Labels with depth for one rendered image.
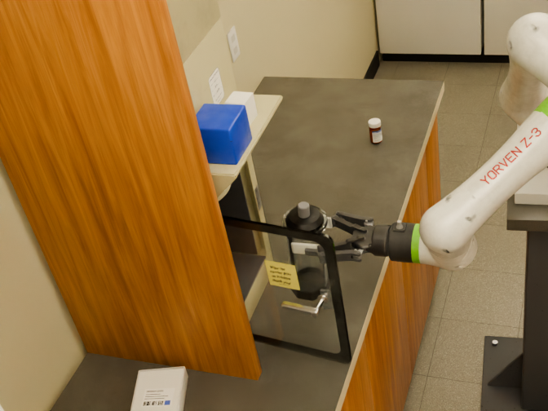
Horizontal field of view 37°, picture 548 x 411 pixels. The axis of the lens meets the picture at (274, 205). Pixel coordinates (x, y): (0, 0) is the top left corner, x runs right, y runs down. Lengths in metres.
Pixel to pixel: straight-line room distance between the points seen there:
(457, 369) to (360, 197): 0.99
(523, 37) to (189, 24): 0.71
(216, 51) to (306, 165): 0.90
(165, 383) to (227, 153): 0.63
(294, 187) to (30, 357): 0.99
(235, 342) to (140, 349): 0.29
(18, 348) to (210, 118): 0.74
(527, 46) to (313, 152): 1.09
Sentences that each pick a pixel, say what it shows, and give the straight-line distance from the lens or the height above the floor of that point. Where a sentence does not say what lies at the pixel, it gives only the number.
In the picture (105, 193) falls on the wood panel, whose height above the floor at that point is 1.50.
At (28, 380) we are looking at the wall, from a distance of 2.12.
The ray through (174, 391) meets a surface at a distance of 2.03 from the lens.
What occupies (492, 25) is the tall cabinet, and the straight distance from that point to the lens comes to 4.90.
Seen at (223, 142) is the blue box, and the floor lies 1.57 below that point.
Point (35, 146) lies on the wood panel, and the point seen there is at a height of 1.61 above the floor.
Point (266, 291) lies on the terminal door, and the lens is 1.90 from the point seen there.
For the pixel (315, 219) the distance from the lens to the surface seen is 1.93.
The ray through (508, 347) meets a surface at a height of 0.02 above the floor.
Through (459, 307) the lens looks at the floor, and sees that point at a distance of 3.46.
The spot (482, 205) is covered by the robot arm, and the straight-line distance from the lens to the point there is 1.75.
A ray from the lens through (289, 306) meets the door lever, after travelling 1.82.
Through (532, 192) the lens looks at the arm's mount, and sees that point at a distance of 2.44.
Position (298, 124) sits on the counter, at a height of 0.94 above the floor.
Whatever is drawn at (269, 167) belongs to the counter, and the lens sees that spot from 2.71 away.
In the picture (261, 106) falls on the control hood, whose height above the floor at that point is 1.51.
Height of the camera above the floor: 2.48
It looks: 37 degrees down
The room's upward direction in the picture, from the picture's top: 12 degrees counter-clockwise
